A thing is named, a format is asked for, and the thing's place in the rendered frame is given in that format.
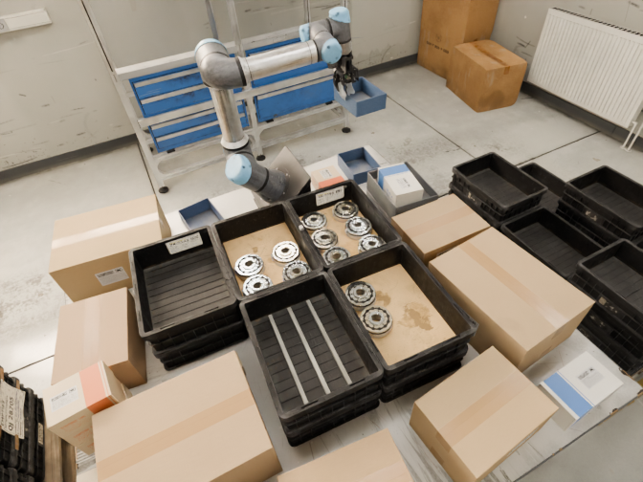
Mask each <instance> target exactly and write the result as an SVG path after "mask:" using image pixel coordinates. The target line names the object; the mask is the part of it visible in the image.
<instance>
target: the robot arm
mask: <svg viewBox="0 0 643 482"><path fill-rule="evenodd" d="M299 36H300V40H301V43H298V44H295V45H291V46H287V47H284V48H280V49H276V50H273V51H270V52H266V53H262V54H259V55H252V56H249V57H245V58H241V57H240V56H236V57H230V56H229V54H228V51H227V49H226V47H225V46H224V45H223V44H222V43H221V42H220V41H218V40H216V39H212V38H208V39H205V40H202V41H201V42H200V43H199V44H198V45H197V46H196V48H195V52H194V58H195V61H196V62H197V65H198V68H199V71H200V75H201V78H202V80H203V83H204V85H205V86H206V87H208V88H209V89H210V92H211V98H212V101H213V105H214V108H215V111H216V115H217V118H218V121H219V124H220V127H221V131H222V134H223V138H222V140H221V143H222V146H223V152H224V155H225V157H226V159H227V164H226V169H225V172H226V176H227V178H228V179H229V180H230V181H232V182H233V183H234V184H236V185H240V186H243V187H245V188H247V189H249V190H251V191H253V192H255V193H256V194H257V195H258V196H259V197H260V198H261V199H262V200H263V201H265V202H267V203H273V202H274V201H276V200H277V199H278V198H279V197H280V195H281V194H282V192H283V190H284V188H285V184H286V178H285V175H284V173H283V172H281V171H279V170H276V169H269V168H266V167H264V166H262V165H260V164H258V163H257V162H256V160H255V157H254V154H253V152H252V149H251V146H250V142H249V138H248V136H247V134H245V133H244V132H243V129H242V125H241V121H240V117H239V114H238V110H237V106H236V102H235V97H234V93H233V89H236V88H240V87H244V86H247V85H248V84H249V82H250V81H253V80H256V79H260V78H263V77H268V76H272V75H275V74H279V73H282V72H286V71H289V70H293V69H297V68H299V67H303V66H306V65H310V64H313V63H317V62H320V61H324V62H326V63H327V66H328V69H333V68H334V76H333V84H334V86H335V88H336V89H337V91H338V93H339V94H340V96H341V97H342V99H344V100H345V97H346V94H348V95H349V96H350V94H355V91H354V89H353V87H352V83H354V82H356V79H357V80H358V81H359V73H358V68H356V67H355V66H354V65H352V59H353V54H352V40H351V29H350V16H349V10H348V9H347V8H345V7H337V8H333V9H332V10H330V11H329V17H327V18H324V19H322V20H318V21H315V22H311V23H307V24H305V25H302V26H300V28H299ZM356 72H357V75H358V77H356ZM344 85H345V90H344Z"/></svg>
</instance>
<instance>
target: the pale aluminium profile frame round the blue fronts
mask: <svg viewBox="0 0 643 482"><path fill-rule="evenodd" d="M226 2H227V7H228V12H229V17H230V21H231V26H232V31H233V40H234V44H235V45H236V47H237V51H238V53H237V56H240V57H241V58H245V57H244V53H243V47H242V42H241V37H240V32H239V27H238V22H237V17H236V12H235V7H234V1H233V0H226ZM78 3H79V5H80V7H81V10H82V12H83V14H84V16H85V19H86V21H87V23H88V26H89V28H90V30H91V32H92V35H93V36H94V38H95V41H96V43H97V45H98V47H99V50H100V53H101V56H102V58H103V60H104V62H105V65H106V67H107V69H108V72H109V74H110V76H111V77H112V80H113V82H114V84H115V87H116V89H117V91H118V93H119V96H120V98H121V100H122V104H123V106H124V108H125V111H126V113H127V115H128V117H129V119H130V121H131V123H132V126H133V128H134V130H135V133H136V135H137V137H138V139H139V142H140V144H141V146H142V148H143V151H144V154H145V156H146V158H147V160H148V162H149V165H150V167H151V169H152V172H153V174H154V176H155V178H156V181H157V183H158V185H159V190H158V191H159V193H166V192H168V187H167V186H165V185H164V182H163V180H166V179H169V178H172V177H176V176H179V175H182V174H185V173H188V172H191V171H193V170H196V169H199V168H203V167H206V166H209V165H212V164H217V163H220V162H223V161H226V160H227V159H226V157H225V155H224V154H222V155H219V156H215V157H212V158H209V159H206V160H204V161H201V162H197V163H194V164H189V165H186V166H183V167H179V168H176V169H173V170H170V171H168V172H163V171H160V170H158V166H157V165H158V164H159V163H160V162H161V161H163V160H167V159H170V158H173V157H176V156H180V155H183V154H186V153H189V152H192V151H195V150H198V149H201V148H205V147H208V146H211V145H214V144H218V143H221V140H222V138H223V135H221V136H217V137H214V138H211V139H207V140H204V141H201V142H196V143H193V144H189V145H186V146H183V147H180V148H176V149H174V148H173V149H170V150H167V151H166V152H164V153H161V154H157V155H154V156H153V155H152V153H151V152H152V151H153V148H152V147H149V144H150V143H153V142H154V141H153V139H152V137H151V134H149V133H148V134H147V133H145V132H144V131H143V129H142V128H143V127H146V126H149V125H152V124H156V123H159V122H163V121H169V120H172V119H176V118H179V117H183V116H185V115H189V114H192V113H196V112H199V111H203V110H206V109H210V108H213V107H214V105H213V101H212V99H211V100H207V101H204V102H200V103H196V104H193V105H190V106H187V107H183V108H179V109H176V110H172V111H169V112H165V113H162V114H159V115H155V116H152V117H148V118H144V117H141V118H137V115H136V113H135V111H134V108H133V106H132V104H131V101H130V99H129V98H130V97H134V96H135V95H134V92H133V91H132V92H128V93H126V90H125V88H124V86H123V83H122V81H120V80H119V77H118V75H117V72H116V70H115V69H117V68H116V65H115V63H114V60H113V58H112V56H111V54H110V52H109V50H108V47H107V45H106V42H105V40H104V38H103V35H102V33H101V31H100V27H99V24H98V22H97V20H96V17H95V15H94V14H93V11H92V9H91V6H90V4H89V2H88V0H78ZM205 5H206V9H207V13H208V17H209V20H210V25H211V32H212V36H213V39H216V40H218V41H220V40H219V35H218V31H217V28H216V23H215V19H214V15H213V10H212V6H211V0H205ZM303 6H304V18H305V24H307V23H311V16H310V3H309V0H303ZM239 45H240V49H241V52H240V50H239ZM332 74H334V68H333V69H328V68H325V69H322V70H318V71H315V72H312V73H308V74H304V75H301V76H297V77H291V78H287V79H284V80H281V81H277V82H274V83H270V84H266V85H263V86H259V87H256V88H253V89H252V87H250V82H249V84H248V85H247V86H244V89H243V90H242V92H238V93H235V94H234V97H235V101H238V100H241V99H246V100H247V105H248V106H246V111H247V116H248V121H249V125H250V126H249V127H248V126H246V127H243V128H242V129H243V132H244V133H245V134H247V136H248V138H249V139H250V140H251V142H252V144H251V149H252V152H253V151H256V152H257V154H258V156H257V157H256V159H257V160H258V161H264V160H265V159H266V157H265V156H264V155H262V154H263V152H262V148H265V147H268V146H271V145H274V144H277V143H280V142H286V141H289V140H292V139H294V138H297V137H300V136H303V135H306V134H309V133H313V132H316V131H319V130H322V129H324V128H327V127H330V126H333V125H336V124H340V123H344V128H343V129H342V131H343V132H344V133H348V132H350V128H348V127H347V126H349V111H348V110H346V109H345V108H344V107H343V111H342V110H341V109H340V108H338V106H341V105H340V104H339V103H338V102H337V101H332V100H331V101H328V102H326V103H325V104H322V105H319V106H316V107H312V108H309V109H306V110H302V111H299V112H297V113H294V114H290V115H287V116H284V117H280V118H277V119H274V120H273V119H271V120H267V121H265V122H263V123H259V124H257V122H256V116H255V113H256V109H255V104H254V103H253V97H254V96H257V95H261V94H264V93H268V92H271V91H275V90H278V89H281V88H285V87H288V86H292V85H295V84H299V83H302V82H305V81H309V80H312V79H316V78H319V77H325V76H329V75H332ZM113 75H115V77H116V79H117V82H116V80H115V78H114V76H113ZM328 109H331V110H332V111H333V112H334V113H336V114H337V115H338V116H339V118H336V119H334V120H328V121H325V122H322V123H319V124H316V125H312V126H309V127H306V128H303V129H301V130H298V131H295V132H291V133H288V134H285V135H282V136H279V137H276V138H272V139H270V140H267V141H263V140H261V139H260V137H259V135H260V133H261V132H262V131H263V129H266V128H270V127H273V126H276V125H279V124H283V123H285V122H288V121H294V120H297V119H300V118H303V117H307V116H310V115H313V114H316V113H319V112H322V111H325V110H328ZM249 115H250V116H249Z"/></svg>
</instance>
